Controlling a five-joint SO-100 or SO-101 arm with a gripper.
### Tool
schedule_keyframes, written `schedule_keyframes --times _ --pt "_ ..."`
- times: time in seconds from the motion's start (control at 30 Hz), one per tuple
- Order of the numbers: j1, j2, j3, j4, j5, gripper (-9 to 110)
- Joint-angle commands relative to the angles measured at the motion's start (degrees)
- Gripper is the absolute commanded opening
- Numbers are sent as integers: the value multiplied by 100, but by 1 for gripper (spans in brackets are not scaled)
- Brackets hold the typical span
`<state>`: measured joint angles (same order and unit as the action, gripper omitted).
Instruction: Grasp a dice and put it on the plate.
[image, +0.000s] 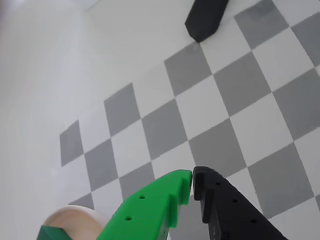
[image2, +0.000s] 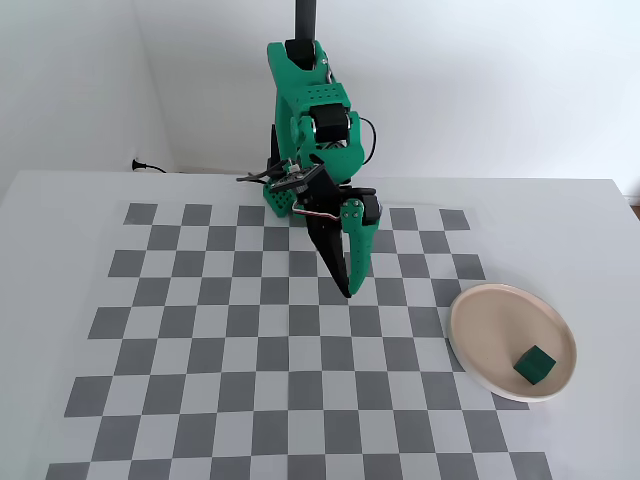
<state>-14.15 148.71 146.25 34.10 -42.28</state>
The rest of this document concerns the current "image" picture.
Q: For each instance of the black cross-shaped stand base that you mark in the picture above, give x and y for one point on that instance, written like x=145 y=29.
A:
x=205 y=17

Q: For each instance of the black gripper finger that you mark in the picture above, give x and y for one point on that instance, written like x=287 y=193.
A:
x=232 y=215

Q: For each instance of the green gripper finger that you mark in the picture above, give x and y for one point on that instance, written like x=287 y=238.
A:
x=150 y=212

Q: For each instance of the green cube dice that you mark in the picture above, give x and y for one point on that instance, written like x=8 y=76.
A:
x=51 y=233

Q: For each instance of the beige pink round plate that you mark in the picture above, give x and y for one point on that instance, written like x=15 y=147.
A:
x=80 y=220

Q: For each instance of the grey white checkered mat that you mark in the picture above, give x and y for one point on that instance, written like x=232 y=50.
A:
x=225 y=112

